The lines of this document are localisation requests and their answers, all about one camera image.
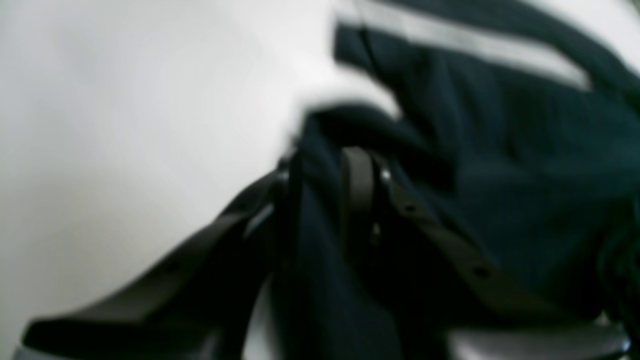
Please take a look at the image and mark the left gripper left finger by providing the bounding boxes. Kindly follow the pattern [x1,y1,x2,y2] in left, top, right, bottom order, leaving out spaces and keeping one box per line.
[20,155,302,360]

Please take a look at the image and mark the black t-shirt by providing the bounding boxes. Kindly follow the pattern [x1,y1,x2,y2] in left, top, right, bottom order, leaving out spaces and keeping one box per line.
[272,0,639,360]

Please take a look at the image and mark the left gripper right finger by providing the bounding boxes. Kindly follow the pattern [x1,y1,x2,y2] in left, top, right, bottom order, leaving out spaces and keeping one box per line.
[340,146,631,360]

